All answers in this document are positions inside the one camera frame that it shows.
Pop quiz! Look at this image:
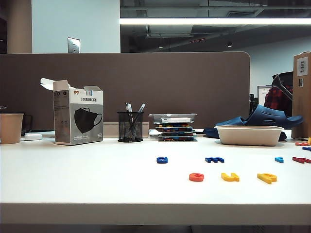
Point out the beige pulp tray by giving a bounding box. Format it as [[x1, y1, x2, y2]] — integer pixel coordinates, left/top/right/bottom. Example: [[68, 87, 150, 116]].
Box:
[[214, 125, 285, 147]]

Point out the black mesh pen holder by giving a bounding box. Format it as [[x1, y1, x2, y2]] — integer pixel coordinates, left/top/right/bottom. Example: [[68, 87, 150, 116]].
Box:
[[117, 111, 144, 143]]

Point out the white earbuds case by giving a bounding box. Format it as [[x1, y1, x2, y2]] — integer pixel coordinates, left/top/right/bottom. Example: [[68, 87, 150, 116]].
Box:
[[24, 133, 43, 141]]

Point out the yellow letter p magnet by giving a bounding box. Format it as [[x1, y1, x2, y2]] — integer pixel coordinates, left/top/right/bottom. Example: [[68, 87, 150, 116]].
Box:
[[257, 172, 277, 184]]

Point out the grey face mask box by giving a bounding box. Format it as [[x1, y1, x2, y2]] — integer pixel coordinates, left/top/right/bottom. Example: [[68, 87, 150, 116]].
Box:
[[40, 77, 104, 146]]

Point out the yellow letter u magnet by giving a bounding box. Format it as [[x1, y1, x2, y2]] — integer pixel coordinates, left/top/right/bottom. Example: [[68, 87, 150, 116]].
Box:
[[221, 172, 240, 183]]

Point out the orange letter c magnet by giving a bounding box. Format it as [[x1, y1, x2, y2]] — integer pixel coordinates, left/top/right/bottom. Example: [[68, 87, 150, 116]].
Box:
[[189, 172, 205, 182]]

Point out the navy blue rubber slipper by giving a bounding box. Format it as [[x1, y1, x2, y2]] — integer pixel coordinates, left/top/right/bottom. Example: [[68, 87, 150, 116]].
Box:
[[244, 104, 305, 129], [203, 116, 246, 139]]

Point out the black office chair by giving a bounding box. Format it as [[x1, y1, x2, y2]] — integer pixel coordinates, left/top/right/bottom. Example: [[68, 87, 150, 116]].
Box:
[[272, 71, 294, 100]]

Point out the brown cardboard box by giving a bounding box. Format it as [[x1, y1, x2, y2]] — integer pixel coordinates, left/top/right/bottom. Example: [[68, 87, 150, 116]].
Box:
[[291, 50, 311, 139]]

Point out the computer monitor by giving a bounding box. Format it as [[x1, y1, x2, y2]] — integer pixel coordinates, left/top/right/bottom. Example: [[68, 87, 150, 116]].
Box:
[[257, 85, 273, 105]]

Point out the clear plastic tray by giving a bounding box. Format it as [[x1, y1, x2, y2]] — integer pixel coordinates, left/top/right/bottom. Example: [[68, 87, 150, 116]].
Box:
[[148, 113, 198, 125]]

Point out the metal wall switch plate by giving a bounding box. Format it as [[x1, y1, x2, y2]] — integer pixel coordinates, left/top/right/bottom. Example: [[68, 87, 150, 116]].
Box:
[[67, 37, 81, 54]]

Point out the red letter h magnet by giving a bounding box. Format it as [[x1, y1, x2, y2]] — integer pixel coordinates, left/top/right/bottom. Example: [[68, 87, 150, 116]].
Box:
[[292, 156, 311, 164]]

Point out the red plaid shirt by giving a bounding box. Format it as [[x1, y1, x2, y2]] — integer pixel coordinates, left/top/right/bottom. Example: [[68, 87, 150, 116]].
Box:
[[264, 84, 294, 117]]

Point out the brown desk divider panel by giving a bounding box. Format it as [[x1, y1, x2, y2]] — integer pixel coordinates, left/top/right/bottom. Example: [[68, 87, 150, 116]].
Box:
[[0, 51, 251, 131]]

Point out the brown paper cup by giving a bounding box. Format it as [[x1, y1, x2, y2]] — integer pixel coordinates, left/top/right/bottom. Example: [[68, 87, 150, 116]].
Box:
[[0, 113, 24, 144]]

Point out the magnet letter blister pack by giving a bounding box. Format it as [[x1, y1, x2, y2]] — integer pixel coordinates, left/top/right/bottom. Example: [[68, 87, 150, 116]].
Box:
[[155, 124, 194, 130], [157, 135, 198, 142], [159, 129, 196, 136]]

